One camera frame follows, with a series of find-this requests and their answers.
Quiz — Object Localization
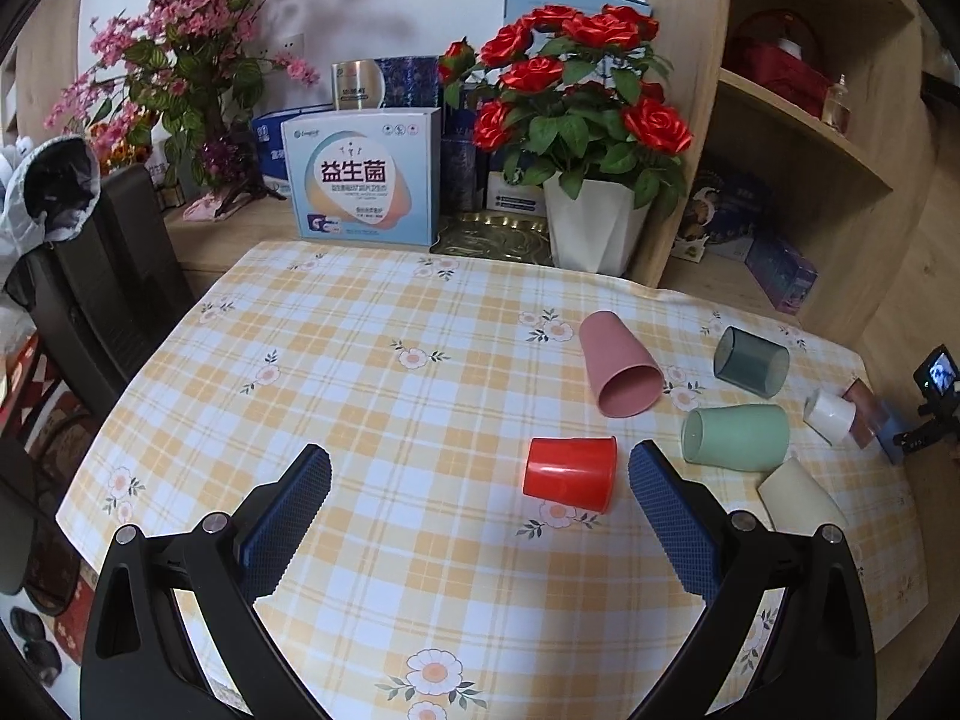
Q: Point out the small perfume bottle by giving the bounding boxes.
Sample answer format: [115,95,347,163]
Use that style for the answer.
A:
[820,73,851,135]

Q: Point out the white jacket on chair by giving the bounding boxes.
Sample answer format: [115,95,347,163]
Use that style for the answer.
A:
[2,135,101,283]

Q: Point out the green plastic cup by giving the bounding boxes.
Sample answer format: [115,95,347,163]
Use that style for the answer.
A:
[680,403,791,473]

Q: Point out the blue white carton left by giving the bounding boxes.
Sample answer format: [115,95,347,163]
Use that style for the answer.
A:
[251,104,334,199]

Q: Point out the silver metal can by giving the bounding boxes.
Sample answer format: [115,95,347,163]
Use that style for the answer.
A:
[331,59,386,110]

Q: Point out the white flower pot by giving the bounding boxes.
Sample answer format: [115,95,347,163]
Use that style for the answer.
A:
[544,177,651,277]

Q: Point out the black chair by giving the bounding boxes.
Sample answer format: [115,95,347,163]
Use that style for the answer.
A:
[5,166,195,421]

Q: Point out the red plastic cup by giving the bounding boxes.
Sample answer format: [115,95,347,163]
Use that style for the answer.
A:
[523,437,619,514]

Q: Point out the small white cup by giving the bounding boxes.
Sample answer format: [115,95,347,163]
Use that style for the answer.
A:
[804,388,856,447]

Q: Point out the dark blue patterned box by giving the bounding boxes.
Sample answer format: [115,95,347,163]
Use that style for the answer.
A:
[376,55,443,107]

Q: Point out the probiotic box light blue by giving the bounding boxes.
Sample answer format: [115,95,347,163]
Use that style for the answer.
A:
[281,107,441,249]

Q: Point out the wooden shelf unit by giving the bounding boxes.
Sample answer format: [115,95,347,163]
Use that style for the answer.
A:
[649,0,935,346]

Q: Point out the beige plastic cup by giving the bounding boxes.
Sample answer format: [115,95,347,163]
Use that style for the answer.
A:
[758,458,848,536]

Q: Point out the pink plastic cup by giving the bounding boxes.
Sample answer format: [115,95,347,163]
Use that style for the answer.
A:
[579,310,664,419]

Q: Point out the dark teal transparent cup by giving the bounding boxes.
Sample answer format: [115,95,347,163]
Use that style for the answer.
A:
[713,327,791,400]

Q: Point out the red rose bouquet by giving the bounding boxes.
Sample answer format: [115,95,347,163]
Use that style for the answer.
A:
[438,5,693,210]

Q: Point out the pink blossom arrangement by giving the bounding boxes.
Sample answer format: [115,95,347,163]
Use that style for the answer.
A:
[44,0,317,188]

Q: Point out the brown transparent cup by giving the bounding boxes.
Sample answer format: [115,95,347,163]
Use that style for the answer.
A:
[841,379,890,449]

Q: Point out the red gift box on shelf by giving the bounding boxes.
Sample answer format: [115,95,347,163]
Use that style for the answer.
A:
[724,8,832,119]

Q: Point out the gold decorative tray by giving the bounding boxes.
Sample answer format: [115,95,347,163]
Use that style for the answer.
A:
[431,210,553,265]

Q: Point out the yellow plaid floral tablecloth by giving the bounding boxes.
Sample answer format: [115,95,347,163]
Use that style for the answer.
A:
[57,242,928,718]

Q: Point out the purple box on shelf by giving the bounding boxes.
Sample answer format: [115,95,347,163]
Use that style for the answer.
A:
[745,238,818,316]

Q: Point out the biscuit box on shelf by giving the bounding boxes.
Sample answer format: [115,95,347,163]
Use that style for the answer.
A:
[670,171,750,263]

